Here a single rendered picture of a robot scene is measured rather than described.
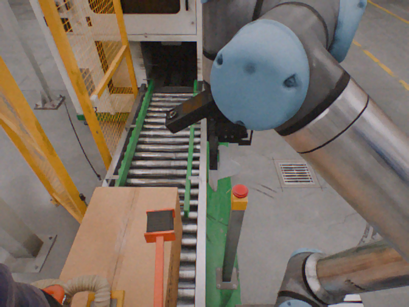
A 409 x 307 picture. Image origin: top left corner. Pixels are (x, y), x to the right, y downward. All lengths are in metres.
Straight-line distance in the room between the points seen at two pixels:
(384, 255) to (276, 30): 0.47
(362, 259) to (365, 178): 0.38
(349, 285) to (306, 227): 1.72
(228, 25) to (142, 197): 0.99
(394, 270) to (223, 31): 0.48
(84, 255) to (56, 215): 1.47
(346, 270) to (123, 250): 0.79
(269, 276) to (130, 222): 1.24
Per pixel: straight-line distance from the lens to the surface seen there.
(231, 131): 0.45
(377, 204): 0.26
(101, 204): 1.26
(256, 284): 2.05
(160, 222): 0.76
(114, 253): 1.11
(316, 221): 2.42
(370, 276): 0.61
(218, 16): 0.35
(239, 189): 1.11
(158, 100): 2.64
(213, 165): 0.45
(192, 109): 0.44
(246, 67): 0.19
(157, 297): 0.70
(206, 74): 0.39
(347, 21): 0.32
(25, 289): 0.56
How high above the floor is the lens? 1.91
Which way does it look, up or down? 44 degrees down
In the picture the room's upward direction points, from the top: straight up
